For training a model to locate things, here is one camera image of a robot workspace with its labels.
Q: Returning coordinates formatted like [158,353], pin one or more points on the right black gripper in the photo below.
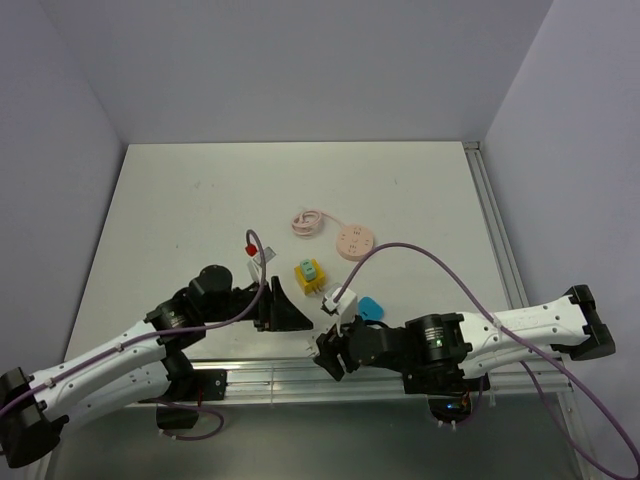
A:
[330,344]

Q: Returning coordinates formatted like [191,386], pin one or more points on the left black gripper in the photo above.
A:
[276,312]

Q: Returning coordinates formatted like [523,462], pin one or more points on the yellow cube socket adapter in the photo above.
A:
[314,286]

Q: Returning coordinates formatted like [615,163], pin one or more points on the green plug adapter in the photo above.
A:
[308,270]

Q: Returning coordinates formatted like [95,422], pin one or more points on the white plug adapter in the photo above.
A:
[312,345]

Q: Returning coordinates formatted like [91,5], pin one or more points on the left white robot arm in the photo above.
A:
[144,363]

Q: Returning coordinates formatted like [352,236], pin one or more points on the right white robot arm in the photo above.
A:
[453,353]

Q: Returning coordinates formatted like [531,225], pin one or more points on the blue plug adapter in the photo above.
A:
[370,310]

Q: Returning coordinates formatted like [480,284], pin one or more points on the pink round power strip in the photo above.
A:
[354,241]

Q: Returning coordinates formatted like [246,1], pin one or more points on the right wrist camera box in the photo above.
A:
[341,304]

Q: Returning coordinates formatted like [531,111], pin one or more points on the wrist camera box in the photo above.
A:
[341,304]
[258,262]

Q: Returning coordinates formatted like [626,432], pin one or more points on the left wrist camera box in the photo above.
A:
[258,262]

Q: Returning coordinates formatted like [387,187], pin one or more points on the aluminium front rail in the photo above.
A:
[296,381]

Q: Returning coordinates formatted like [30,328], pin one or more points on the aluminium rail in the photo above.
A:
[296,381]
[507,266]

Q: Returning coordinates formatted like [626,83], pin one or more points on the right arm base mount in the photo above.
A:
[452,399]

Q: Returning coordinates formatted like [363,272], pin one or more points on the aluminium right rail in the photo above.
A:
[507,266]

